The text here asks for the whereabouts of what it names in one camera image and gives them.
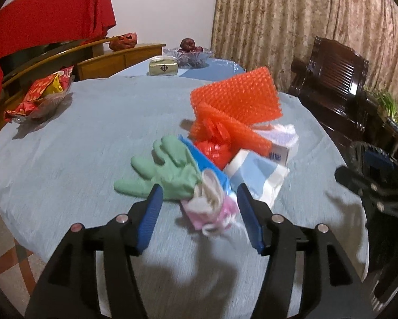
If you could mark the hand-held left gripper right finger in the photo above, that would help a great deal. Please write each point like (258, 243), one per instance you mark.
(250, 219)

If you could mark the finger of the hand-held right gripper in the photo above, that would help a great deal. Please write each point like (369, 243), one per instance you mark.
(381, 162)
(355, 179)

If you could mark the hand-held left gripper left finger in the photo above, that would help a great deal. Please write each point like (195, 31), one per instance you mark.
(149, 219)

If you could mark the pink face mask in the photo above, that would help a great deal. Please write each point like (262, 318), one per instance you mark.
(218, 219)

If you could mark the cream cloth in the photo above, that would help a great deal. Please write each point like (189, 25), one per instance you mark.
(208, 186)

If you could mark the green rubber glove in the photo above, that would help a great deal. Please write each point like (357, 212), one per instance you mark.
(175, 169)

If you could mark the white printed cardboard box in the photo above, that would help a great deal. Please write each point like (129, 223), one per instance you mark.
(278, 154)

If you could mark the blue plastic packet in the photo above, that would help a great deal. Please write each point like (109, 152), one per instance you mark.
(202, 162)

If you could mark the small knotted red plastic bag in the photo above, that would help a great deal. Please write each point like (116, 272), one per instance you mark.
(215, 153)

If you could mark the orange foam mesh sheet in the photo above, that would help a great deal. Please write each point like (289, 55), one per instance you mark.
(238, 96)

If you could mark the dark wooden side table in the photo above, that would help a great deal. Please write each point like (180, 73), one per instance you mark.
(395, 136)

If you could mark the green potted plant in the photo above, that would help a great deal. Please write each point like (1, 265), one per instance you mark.
(390, 104)

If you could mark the crumpled white tissue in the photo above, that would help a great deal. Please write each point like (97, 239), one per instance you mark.
(290, 136)

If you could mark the dark wooden armchair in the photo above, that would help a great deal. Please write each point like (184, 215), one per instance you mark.
(335, 73)

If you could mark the glass snack bowl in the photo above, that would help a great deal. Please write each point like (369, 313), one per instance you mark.
(49, 106)

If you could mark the gold tissue box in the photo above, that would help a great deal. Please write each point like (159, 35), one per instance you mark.
(163, 67)

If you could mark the light blue table cover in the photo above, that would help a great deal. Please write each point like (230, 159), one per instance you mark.
(215, 68)

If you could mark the yellow snack packet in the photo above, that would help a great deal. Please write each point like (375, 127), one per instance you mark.
(54, 84)

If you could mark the glass fruit bowl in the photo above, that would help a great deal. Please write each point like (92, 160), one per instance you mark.
(189, 59)

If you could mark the red gold-print snack packet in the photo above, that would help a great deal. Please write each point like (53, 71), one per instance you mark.
(39, 89)

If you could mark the beige patterned curtain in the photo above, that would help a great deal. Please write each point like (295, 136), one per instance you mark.
(285, 13)

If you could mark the dark red apple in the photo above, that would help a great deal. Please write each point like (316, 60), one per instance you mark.
(187, 45)

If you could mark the crumpled red shopping bag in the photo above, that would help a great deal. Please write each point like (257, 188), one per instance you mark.
(123, 41)

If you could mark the red cloth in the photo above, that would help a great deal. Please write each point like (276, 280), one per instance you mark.
(52, 6)

